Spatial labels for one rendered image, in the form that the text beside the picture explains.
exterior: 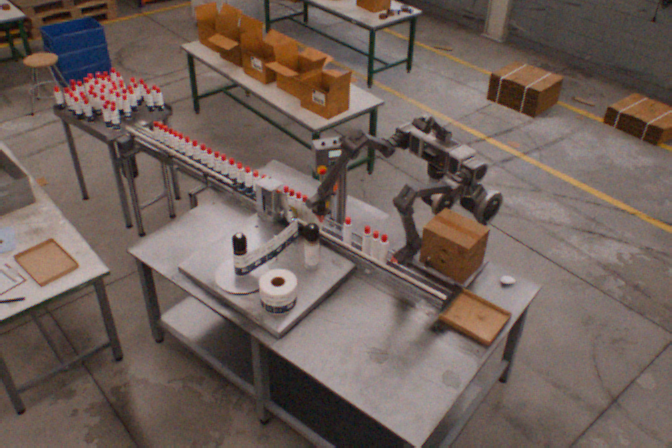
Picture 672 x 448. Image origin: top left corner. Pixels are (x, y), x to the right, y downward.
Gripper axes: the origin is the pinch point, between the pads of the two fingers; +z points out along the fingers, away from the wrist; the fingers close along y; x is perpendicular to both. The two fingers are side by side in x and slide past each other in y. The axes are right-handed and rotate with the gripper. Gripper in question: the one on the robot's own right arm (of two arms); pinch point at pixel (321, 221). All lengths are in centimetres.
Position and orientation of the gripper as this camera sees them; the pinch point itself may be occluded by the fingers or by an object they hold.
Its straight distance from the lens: 378.0
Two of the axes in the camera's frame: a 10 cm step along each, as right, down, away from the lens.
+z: -0.1, 8.2, 5.8
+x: 6.3, -4.5, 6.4
